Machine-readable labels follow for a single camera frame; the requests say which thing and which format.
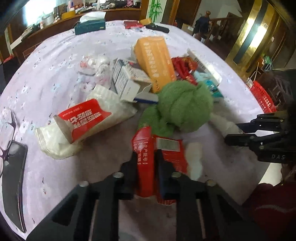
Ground dark-framed eyeglasses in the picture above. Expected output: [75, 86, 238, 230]
[1, 106, 16, 176]

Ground black smartphone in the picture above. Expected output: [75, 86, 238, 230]
[2, 141, 28, 233]

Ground orange carton box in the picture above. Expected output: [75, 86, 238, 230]
[134, 36, 177, 93]

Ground white red snack bag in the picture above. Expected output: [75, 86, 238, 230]
[36, 85, 137, 160]

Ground white open medicine box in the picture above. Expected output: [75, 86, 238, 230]
[112, 59, 159, 104]

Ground floral purple tablecloth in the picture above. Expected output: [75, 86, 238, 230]
[1, 21, 269, 240]

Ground red plastic bag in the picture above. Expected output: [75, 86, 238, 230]
[171, 56, 198, 85]

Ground teal cartoon tissue pack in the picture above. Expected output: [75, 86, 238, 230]
[193, 71, 224, 102]

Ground wooden sideboard counter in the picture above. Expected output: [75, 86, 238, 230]
[13, 8, 142, 65]

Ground yellow tape roll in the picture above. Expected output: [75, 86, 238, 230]
[139, 18, 152, 26]

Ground white green-trimmed sock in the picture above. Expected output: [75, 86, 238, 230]
[209, 113, 243, 138]

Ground black device on table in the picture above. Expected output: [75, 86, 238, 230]
[145, 23, 170, 33]

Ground cardboard box on floor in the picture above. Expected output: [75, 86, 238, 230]
[182, 24, 194, 36]

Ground long white medicine box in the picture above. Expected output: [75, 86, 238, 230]
[187, 48, 223, 86]

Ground clear plastic bag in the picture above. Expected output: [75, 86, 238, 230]
[77, 55, 111, 89]

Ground green fuzzy cloth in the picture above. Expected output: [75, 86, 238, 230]
[138, 80, 214, 138]

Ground teal tissue box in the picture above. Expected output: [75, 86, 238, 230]
[74, 20, 106, 35]

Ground red plastic mesh basket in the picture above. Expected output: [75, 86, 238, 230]
[247, 81, 276, 113]

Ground red flat pouch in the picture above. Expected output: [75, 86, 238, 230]
[123, 20, 144, 29]

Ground red foil snack wrapper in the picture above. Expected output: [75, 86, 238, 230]
[132, 126, 188, 206]

